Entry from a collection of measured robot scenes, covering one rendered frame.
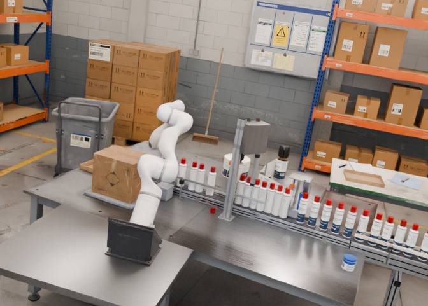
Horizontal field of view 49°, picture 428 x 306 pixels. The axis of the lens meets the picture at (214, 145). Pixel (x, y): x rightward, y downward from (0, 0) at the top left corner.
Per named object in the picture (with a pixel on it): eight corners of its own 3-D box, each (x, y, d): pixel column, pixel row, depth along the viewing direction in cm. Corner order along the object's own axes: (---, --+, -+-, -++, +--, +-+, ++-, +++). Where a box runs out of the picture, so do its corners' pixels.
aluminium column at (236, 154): (230, 216, 306) (247, 118, 286) (228, 219, 302) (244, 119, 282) (224, 214, 308) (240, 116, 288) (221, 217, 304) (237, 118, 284)
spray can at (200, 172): (203, 191, 327) (207, 163, 321) (200, 193, 322) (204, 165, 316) (196, 189, 329) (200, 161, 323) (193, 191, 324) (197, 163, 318)
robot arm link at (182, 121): (145, 179, 263) (172, 189, 265) (149, 168, 253) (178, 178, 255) (167, 114, 293) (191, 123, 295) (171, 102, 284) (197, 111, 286)
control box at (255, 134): (265, 153, 295) (271, 124, 289) (243, 154, 286) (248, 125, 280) (256, 147, 303) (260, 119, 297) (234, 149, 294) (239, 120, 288)
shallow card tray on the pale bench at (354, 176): (379, 179, 432) (381, 175, 431) (384, 187, 410) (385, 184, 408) (342, 172, 436) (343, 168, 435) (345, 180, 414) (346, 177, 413)
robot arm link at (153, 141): (162, 125, 300) (151, 153, 322) (183, 120, 308) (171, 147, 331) (155, 115, 303) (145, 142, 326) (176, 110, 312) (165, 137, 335)
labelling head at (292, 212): (306, 213, 315) (313, 177, 307) (301, 220, 303) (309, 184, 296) (285, 207, 320) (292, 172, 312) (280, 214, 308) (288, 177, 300)
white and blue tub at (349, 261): (344, 263, 269) (347, 252, 267) (356, 268, 265) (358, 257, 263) (339, 267, 264) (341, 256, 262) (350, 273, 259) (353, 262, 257)
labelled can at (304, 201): (304, 221, 303) (311, 193, 296) (302, 224, 298) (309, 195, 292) (296, 219, 304) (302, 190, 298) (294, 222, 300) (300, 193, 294)
